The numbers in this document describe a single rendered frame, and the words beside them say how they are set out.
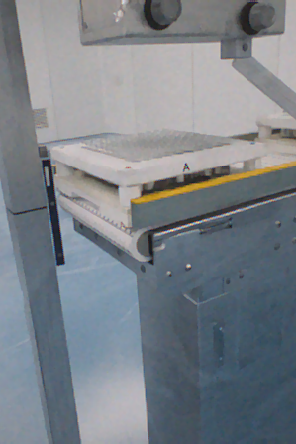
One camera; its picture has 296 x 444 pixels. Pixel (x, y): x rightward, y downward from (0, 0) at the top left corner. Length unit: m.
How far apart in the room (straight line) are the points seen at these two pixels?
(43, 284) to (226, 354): 0.35
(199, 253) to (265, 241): 0.13
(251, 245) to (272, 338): 0.27
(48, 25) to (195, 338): 5.95
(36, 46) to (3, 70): 5.60
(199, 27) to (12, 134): 0.36
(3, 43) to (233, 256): 0.47
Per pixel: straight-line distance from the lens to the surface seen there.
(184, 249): 0.54
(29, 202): 0.73
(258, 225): 0.63
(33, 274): 0.78
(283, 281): 0.81
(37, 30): 6.33
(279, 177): 0.63
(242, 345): 0.79
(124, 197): 0.50
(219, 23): 0.49
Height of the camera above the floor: 1.01
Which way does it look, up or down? 20 degrees down
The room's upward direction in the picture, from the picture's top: 3 degrees counter-clockwise
